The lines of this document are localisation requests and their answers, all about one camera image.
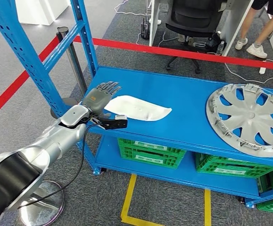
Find black office chair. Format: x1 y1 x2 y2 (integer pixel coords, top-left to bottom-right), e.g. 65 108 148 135
165 0 228 74

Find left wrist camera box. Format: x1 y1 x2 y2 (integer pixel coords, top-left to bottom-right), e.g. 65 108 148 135
99 114 128 130

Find thin black pole stand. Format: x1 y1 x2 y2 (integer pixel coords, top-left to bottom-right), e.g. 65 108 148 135
51 97 78 119

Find chrome stanchion post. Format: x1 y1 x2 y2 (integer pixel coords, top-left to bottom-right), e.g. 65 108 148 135
19 181 65 226
57 26 88 97

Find white floor cable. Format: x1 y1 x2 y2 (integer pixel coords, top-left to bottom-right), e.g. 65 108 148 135
225 59 273 84

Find clear water bottle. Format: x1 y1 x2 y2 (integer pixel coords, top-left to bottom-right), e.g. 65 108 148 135
216 40 225 56

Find person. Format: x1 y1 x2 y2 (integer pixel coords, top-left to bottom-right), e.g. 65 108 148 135
234 0 273 59

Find white platform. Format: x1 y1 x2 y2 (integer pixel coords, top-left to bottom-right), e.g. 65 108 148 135
15 0 71 26

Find black router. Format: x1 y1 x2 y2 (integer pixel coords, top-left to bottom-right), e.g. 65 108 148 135
141 17 150 40

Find grey wheel hubcap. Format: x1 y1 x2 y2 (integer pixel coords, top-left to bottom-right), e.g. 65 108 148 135
206 83 273 158

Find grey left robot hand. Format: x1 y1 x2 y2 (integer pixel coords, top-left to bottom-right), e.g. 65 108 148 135
81 81 122 119

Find white curved plastic part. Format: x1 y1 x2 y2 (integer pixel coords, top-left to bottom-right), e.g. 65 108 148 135
104 95 173 122

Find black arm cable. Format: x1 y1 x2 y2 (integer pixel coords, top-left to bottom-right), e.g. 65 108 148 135
17 123 102 210

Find blue metal shelf rack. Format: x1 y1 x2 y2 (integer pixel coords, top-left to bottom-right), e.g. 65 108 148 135
0 0 273 209

